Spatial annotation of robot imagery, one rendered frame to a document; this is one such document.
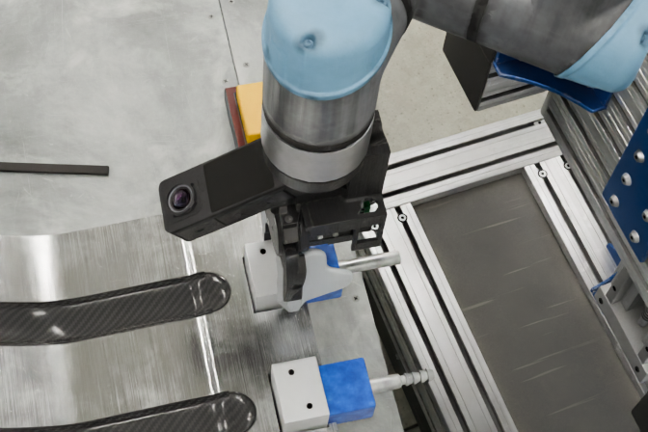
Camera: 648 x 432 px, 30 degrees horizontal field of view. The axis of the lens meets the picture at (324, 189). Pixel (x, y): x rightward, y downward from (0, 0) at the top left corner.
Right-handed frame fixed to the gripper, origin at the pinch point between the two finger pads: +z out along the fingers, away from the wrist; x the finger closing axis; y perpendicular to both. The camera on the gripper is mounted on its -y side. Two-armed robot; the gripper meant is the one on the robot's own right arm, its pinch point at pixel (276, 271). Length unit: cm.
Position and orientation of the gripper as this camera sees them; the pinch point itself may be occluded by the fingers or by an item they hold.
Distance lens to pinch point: 101.0
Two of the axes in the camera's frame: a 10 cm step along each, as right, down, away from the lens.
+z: -0.7, 5.0, 8.7
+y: 9.7, -1.6, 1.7
